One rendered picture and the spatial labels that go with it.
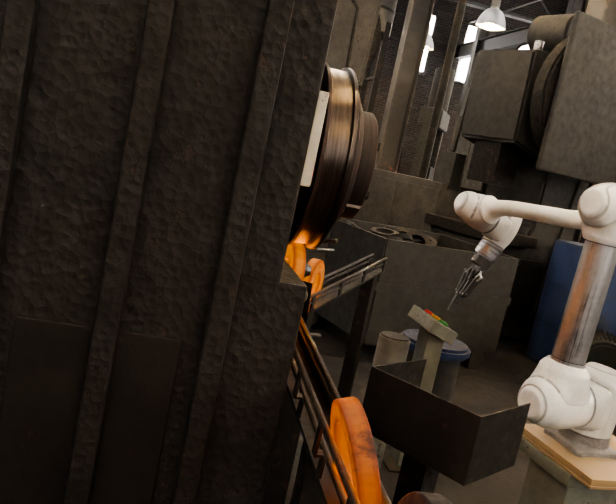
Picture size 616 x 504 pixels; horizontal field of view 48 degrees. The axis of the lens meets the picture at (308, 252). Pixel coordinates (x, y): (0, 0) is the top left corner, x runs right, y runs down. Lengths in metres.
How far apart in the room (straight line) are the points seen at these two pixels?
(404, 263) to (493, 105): 1.89
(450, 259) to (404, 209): 1.85
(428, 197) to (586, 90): 1.44
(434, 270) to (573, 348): 2.05
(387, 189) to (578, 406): 4.21
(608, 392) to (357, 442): 1.49
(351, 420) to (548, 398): 1.25
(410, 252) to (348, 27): 1.47
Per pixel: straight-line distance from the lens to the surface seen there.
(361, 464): 0.99
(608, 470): 2.38
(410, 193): 5.97
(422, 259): 4.09
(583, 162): 5.45
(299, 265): 1.76
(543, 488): 2.50
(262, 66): 1.27
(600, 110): 5.51
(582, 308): 2.20
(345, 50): 4.50
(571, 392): 2.22
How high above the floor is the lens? 1.13
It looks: 8 degrees down
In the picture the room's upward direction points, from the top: 12 degrees clockwise
